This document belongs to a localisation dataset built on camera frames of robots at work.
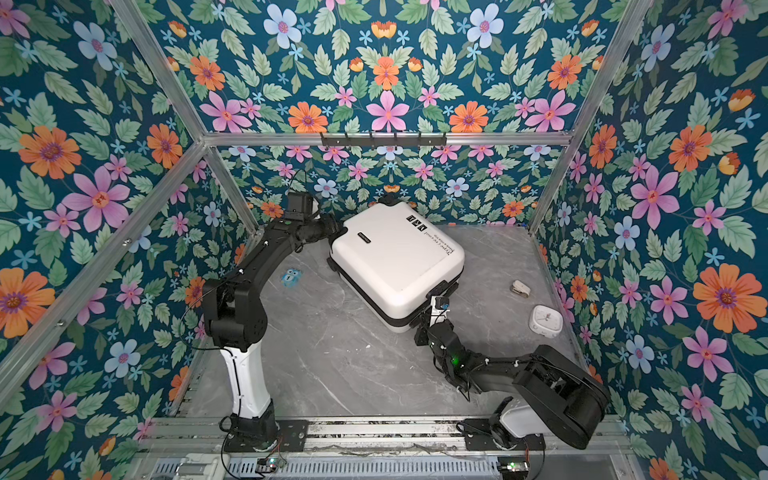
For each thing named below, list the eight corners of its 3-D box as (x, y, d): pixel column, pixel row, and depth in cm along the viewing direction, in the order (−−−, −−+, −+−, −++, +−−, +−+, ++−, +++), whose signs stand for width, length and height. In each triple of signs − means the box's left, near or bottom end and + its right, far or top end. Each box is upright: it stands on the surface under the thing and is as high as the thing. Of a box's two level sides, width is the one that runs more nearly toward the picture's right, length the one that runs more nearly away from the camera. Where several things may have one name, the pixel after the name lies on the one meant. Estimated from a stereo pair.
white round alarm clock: (528, 334, 93) (533, 328, 90) (530, 308, 98) (533, 302, 95) (557, 341, 91) (563, 336, 88) (557, 315, 97) (562, 309, 94)
